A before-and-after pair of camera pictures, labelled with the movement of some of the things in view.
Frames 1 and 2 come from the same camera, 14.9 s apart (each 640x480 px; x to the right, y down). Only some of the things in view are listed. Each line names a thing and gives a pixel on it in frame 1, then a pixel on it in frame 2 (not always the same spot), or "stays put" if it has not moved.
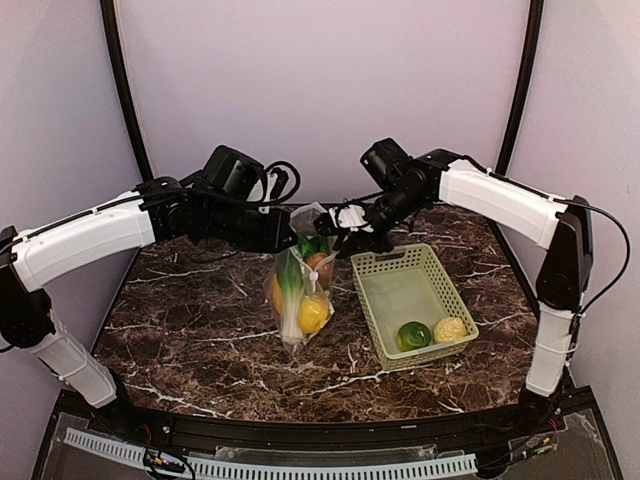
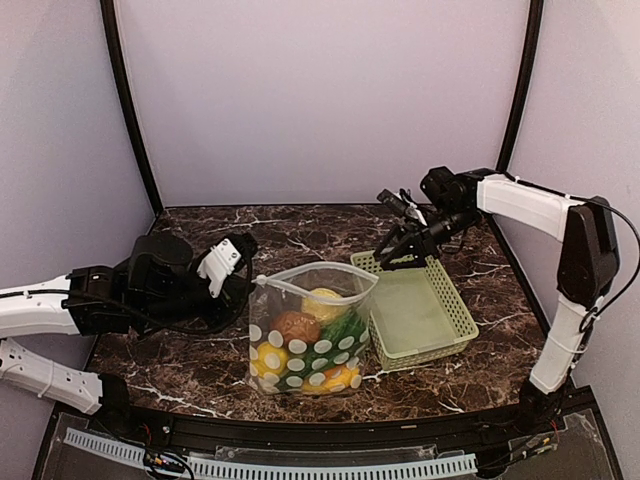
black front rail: x=124 y=414 stays put
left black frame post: x=123 y=76 stays put
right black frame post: x=532 y=51 stays put
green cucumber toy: x=307 y=245 -> x=341 y=337
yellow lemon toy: x=312 y=313 -> x=271 y=359
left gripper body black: x=229 y=223 -> x=166 y=312
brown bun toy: x=325 y=270 -> x=297 y=325
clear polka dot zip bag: x=298 y=285 -> x=309 y=329
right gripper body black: x=398 y=202 -> x=429 y=242
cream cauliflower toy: x=449 y=329 -> x=323 y=312
